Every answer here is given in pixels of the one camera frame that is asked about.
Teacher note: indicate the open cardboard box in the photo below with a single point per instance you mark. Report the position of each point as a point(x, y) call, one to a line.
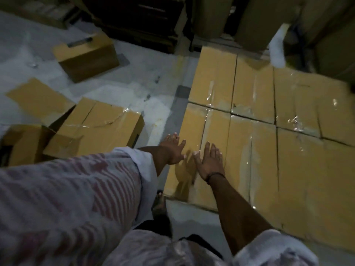
point(22, 145)

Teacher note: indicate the tall cardboard carton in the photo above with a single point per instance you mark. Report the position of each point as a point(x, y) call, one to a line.
point(266, 22)
point(332, 38)
point(212, 15)

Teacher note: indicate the person's right thumb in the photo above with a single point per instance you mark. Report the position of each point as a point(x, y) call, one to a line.
point(197, 159)

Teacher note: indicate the person's right forearm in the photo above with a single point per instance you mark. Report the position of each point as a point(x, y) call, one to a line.
point(235, 210)

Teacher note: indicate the black trousers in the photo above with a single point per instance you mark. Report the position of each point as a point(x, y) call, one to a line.
point(155, 227)

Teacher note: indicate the white striped shirt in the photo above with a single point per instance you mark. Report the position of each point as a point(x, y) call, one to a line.
point(69, 204)

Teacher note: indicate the person's left thumb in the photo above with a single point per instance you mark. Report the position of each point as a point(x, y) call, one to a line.
point(181, 157)

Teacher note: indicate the group of taped cardboard boxes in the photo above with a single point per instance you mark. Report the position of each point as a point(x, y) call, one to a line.
point(277, 163)

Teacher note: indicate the black wristband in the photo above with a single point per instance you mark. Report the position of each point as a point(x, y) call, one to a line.
point(214, 175)

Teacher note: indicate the dark wooden pallet stack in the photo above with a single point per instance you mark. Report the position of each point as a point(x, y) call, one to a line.
point(136, 19)

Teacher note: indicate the person's right middle finger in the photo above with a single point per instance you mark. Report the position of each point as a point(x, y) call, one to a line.
point(213, 152)

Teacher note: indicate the person's left hand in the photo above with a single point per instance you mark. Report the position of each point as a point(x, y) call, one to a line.
point(172, 150)

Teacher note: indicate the small closed cardboard box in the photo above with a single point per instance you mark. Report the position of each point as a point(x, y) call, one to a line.
point(88, 62)

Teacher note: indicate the person's right hand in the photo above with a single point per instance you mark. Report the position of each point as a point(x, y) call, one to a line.
point(212, 167)

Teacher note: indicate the crumpled taped cardboard box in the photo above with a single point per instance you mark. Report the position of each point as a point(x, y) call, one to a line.
point(97, 127)

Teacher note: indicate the loose cardboard flap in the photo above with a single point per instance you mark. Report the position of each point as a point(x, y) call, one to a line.
point(38, 101)

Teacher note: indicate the person's left forearm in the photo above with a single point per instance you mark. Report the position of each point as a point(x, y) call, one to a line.
point(154, 159)

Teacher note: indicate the white plastic sheet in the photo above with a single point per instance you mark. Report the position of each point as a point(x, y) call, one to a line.
point(278, 49)

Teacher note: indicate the flat cardboard sheet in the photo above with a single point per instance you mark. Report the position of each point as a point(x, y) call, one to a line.
point(36, 9)

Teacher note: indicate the person's foot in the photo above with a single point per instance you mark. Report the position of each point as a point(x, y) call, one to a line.
point(159, 203)

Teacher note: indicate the utility knife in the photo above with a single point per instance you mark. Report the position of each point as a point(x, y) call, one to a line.
point(80, 42)

